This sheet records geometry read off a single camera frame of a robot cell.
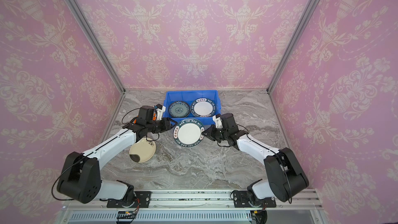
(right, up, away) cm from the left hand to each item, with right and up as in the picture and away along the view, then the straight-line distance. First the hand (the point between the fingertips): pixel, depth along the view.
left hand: (175, 124), depth 84 cm
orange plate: (-15, +3, -16) cm, 22 cm away
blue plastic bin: (-8, +17, +26) cm, 32 cm away
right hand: (+15, -4, 0) cm, 15 cm away
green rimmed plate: (+15, +9, +24) cm, 29 cm away
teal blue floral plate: (-1, +8, +22) cm, 23 cm away
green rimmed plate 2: (+7, -5, +2) cm, 8 cm away
